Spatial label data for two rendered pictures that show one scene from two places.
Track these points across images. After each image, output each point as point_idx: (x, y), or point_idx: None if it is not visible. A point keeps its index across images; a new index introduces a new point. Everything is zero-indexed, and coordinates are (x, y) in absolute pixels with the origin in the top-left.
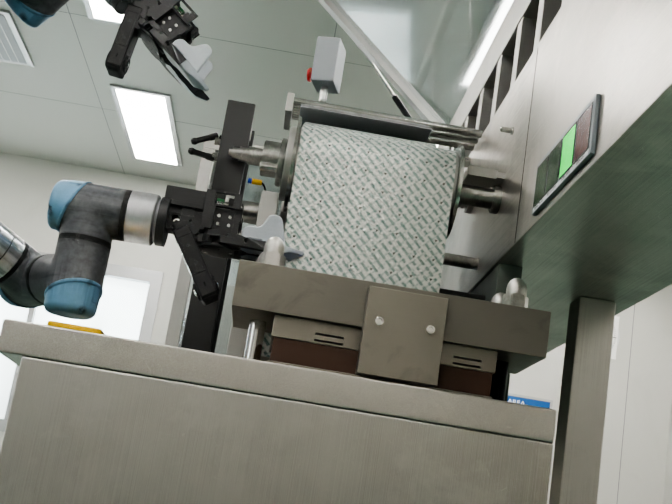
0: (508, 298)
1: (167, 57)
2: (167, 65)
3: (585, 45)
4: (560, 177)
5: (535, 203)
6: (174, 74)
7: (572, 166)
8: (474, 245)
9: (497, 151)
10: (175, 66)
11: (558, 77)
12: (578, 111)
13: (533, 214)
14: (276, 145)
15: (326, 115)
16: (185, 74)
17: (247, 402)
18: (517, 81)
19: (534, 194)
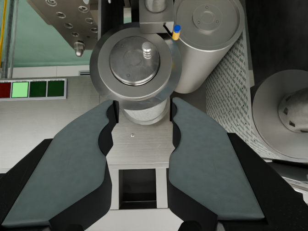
0: (74, 46)
1: (81, 191)
2: (206, 199)
3: (17, 129)
4: (26, 81)
5: (60, 81)
6: (209, 157)
7: (12, 81)
8: (196, 94)
9: (167, 135)
10: (96, 149)
11: (53, 131)
12: (19, 104)
13: (65, 78)
14: (302, 121)
15: (291, 175)
16: (78, 117)
17: None
18: (138, 162)
19: (63, 85)
